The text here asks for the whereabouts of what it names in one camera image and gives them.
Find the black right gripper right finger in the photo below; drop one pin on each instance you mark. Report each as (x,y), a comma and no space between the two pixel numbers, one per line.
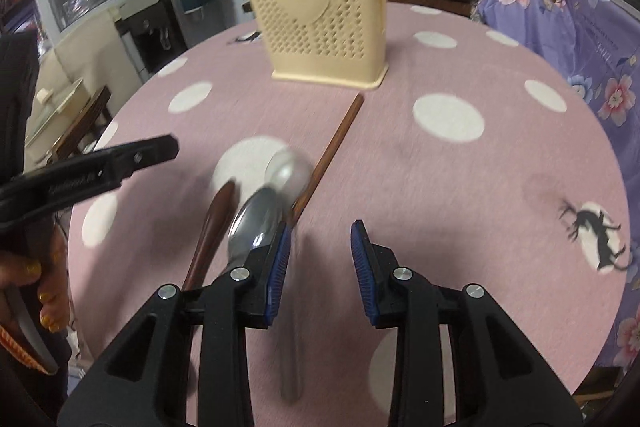
(500,378)

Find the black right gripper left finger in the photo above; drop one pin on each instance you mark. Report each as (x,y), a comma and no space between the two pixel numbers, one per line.
(141,378)

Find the hand with yellow nails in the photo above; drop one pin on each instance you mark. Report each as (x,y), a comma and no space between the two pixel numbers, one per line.
(46,272)

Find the white pot with lid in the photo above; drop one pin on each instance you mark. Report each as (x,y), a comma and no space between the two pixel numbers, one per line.
(59,111)

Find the wooden stool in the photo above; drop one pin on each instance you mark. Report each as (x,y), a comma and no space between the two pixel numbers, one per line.
(87,122)

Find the dark brown wooden spoon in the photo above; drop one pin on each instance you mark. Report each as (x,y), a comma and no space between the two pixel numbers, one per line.
(217,221)

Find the metal spoon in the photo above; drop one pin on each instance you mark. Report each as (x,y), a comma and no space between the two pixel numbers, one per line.
(255,225)

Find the water dispenser machine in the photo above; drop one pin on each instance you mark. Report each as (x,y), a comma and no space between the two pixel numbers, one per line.
(155,32)

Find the brown wooden chopstick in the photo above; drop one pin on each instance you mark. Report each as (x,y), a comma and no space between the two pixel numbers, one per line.
(328,155)

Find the beige plastic utensil holder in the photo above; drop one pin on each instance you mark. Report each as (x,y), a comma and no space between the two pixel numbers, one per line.
(334,42)

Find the purple floral cloth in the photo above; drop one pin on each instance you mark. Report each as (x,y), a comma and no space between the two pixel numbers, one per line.
(594,45)

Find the dark wooden counter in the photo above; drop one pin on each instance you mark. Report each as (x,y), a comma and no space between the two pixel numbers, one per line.
(453,7)

